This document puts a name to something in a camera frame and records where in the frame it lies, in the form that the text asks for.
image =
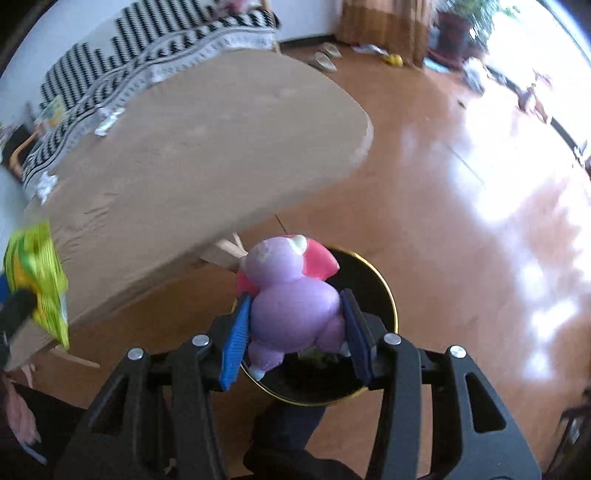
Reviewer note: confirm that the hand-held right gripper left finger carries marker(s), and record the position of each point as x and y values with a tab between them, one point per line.
235	344

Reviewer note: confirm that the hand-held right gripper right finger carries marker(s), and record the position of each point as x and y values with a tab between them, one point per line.
358	341

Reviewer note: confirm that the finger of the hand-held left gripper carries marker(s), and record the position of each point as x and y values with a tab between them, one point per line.
18	305

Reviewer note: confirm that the yellow-green snack packet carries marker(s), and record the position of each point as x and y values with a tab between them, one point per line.
39	263

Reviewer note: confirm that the black bin with gold rim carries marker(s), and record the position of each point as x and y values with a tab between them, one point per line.
383	286

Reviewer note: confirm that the purple and pink toy figure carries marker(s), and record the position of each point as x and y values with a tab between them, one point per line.
291	304

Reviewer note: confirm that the person's left hand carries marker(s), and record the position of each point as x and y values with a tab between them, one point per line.
18	408

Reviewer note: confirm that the wooden table leg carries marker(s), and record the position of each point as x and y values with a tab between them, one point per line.
226	251

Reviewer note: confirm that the silver foil wrapper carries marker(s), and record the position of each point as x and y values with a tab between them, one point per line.
46	184
109	122

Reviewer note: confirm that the yellow packet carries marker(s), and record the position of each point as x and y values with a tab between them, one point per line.
51	110

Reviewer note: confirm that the yellow toy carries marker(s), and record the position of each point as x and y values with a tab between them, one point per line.
393	59

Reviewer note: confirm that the white plastic bag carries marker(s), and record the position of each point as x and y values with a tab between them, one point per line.
475	74

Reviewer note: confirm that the scattered papers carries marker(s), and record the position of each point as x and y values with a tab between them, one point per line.
367	48

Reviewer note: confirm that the black and white striped blanket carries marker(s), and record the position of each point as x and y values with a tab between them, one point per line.
152	37

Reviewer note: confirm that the brown curtain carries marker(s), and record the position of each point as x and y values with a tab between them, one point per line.
385	27

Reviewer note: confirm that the potted plant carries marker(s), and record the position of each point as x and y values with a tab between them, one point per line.
455	25

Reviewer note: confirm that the pink plush toy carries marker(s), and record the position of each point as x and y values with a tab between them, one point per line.
233	4

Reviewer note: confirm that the wooden chair frame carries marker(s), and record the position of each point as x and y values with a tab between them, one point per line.
21	154

